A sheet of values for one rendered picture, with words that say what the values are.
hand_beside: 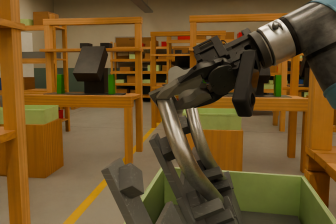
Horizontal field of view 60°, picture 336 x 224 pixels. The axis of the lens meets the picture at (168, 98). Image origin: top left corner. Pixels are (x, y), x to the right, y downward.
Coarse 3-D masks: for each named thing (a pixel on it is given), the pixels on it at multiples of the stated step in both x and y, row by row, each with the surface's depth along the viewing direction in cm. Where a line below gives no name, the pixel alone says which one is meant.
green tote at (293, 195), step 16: (160, 176) 84; (240, 176) 85; (256, 176) 84; (272, 176) 83; (288, 176) 82; (304, 176) 82; (144, 192) 71; (160, 192) 85; (240, 192) 85; (256, 192) 84; (272, 192) 84; (288, 192) 83; (304, 192) 78; (160, 208) 85; (240, 208) 86; (256, 208) 85; (272, 208) 84; (288, 208) 83; (304, 208) 77; (320, 208) 64
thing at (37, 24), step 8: (40, 16) 523; (48, 16) 522; (56, 16) 547; (32, 24) 533; (40, 24) 524; (64, 32) 557; (64, 40) 559; (24, 56) 532; (32, 56) 529; (40, 56) 527; (56, 56) 549; (64, 56) 562; (56, 64) 527; (64, 64) 564; (56, 72) 527; (64, 72) 565; (0, 80) 541; (24, 80) 541; (32, 80) 568; (56, 80) 528; (64, 80) 567; (0, 88) 543; (24, 88) 542; (32, 88) 568; (40, 88) 578; (56, 88) 528; (64, 88) 569; (64, 120) 561
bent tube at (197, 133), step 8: (192, 112) 71; (192, 120) 69; (192, 128) 69; (200, 128) 69; (192, 136) 69; (200, 136) 68; (200, 144) 68; (200, 152) 68; (208, 152) 68; (208, 160) 69; (208, 168) 71; (224, 176) 80
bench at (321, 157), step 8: (312, 152) 135; (320, 152) 132; (328, 152) 132; (312, 160) 141; (320, 160) 125; (328, 160) 121; (312, 168) 142; (320, 168) 141; (328, 168) 115; (312, 176) 138; (320, 176) 137; (328, 176) 137; (312, 184) 138; (320, 184) 138; (328, 184) 137; (320, 192) 138; (328, 192) 138
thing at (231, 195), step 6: (180, 120) 71; (186, 120) 70; (186, 126) 69; (186, 132) 71; (186, 138) 73; (192, 150) 80; (198, 156) 81; (198, 192) 70; (222, 192) 80; (228, 192) 79; (204, 198) 70; (234, 198) 80; (234, 204) 76; (234, 210) 72; (240, 210) 84; (240, 216) 79; (240, 222) 75
